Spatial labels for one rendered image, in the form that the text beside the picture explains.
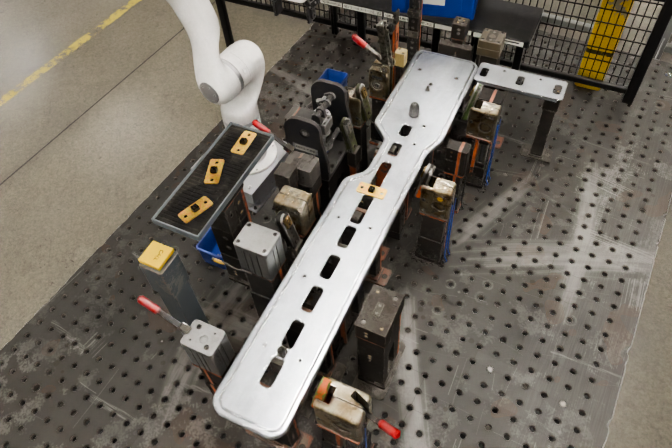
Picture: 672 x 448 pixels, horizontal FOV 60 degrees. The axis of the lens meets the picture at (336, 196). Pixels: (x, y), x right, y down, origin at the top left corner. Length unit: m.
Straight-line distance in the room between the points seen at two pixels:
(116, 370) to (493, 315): 1.10
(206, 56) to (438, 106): 0.73
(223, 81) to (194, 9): 0.21
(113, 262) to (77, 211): 1.22
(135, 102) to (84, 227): 0.93
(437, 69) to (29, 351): 1.55
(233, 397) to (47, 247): 1.95
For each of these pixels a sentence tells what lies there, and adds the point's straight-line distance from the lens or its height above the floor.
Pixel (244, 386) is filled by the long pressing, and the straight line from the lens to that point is 1.38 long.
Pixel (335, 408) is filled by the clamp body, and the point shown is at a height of 1.06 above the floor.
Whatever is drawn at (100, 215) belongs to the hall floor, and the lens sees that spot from 3.16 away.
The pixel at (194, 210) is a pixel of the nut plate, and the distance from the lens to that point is 1.45.
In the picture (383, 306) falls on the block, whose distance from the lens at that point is 1.40.
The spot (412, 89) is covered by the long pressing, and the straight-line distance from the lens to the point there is 1.95.
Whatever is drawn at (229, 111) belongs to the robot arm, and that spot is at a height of 1.05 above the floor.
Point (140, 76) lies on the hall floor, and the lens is 3.89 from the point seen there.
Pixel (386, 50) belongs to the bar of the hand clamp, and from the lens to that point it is 1.89.
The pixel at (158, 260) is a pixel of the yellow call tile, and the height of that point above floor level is 1.16.
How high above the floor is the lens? 2.26
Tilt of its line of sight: 51 degrees down
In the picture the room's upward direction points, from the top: 5 degrees counter-clockwise
